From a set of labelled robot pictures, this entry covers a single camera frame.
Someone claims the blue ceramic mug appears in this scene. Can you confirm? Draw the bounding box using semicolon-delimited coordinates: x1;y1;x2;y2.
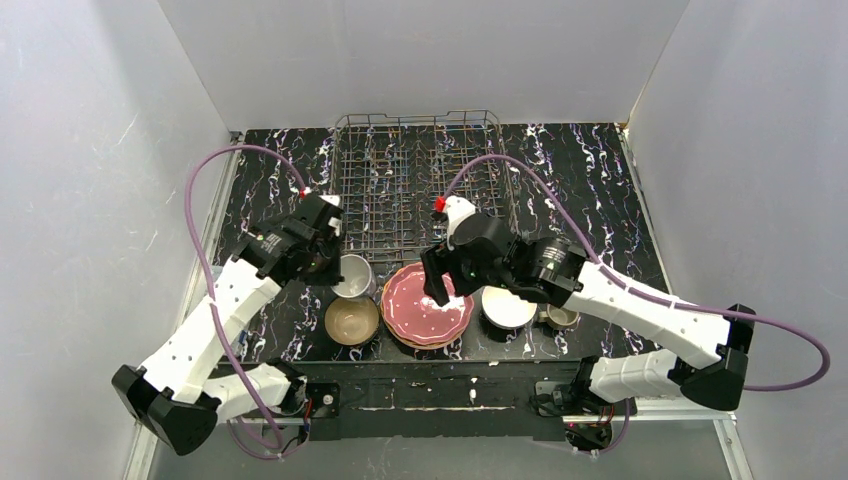
331;254;377;299

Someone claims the beige ceramic mug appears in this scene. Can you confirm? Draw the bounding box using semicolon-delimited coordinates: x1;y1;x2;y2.
538;305;580;330

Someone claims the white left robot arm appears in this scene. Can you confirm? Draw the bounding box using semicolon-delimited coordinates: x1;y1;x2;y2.
111;193;344;456

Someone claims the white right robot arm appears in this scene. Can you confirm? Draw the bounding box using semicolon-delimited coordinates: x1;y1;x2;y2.
421;213;753;411

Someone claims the white ceramic bowl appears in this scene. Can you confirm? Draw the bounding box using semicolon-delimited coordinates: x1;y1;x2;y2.
481;286;537;330

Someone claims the pink polka dot plate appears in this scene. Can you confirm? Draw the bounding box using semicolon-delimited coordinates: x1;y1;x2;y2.
380;262;476;347

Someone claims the brown beige bowl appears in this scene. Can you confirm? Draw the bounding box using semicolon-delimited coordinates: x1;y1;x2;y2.
324;297;380;347

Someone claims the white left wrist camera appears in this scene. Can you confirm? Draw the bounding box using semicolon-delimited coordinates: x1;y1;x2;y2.
319;194;344;237

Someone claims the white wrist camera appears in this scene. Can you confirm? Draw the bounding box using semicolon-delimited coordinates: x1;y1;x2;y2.
319;194;344;237
434;195;477;250

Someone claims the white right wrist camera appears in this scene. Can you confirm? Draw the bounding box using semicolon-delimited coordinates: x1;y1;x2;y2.
434;195;477;250

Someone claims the metal wire dish rack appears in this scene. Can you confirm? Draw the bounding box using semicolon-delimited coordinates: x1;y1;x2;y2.
331;109;515;264

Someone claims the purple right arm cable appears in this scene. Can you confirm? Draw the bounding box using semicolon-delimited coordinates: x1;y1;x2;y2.
442;154;831;454

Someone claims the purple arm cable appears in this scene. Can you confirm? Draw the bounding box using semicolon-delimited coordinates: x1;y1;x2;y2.
442;154;831;454
184;144;310;461

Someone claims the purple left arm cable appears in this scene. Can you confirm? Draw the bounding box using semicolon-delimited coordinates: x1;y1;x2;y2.
184;144;310;461

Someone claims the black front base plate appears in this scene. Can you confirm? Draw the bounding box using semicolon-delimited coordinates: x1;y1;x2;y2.
218;360;637;443

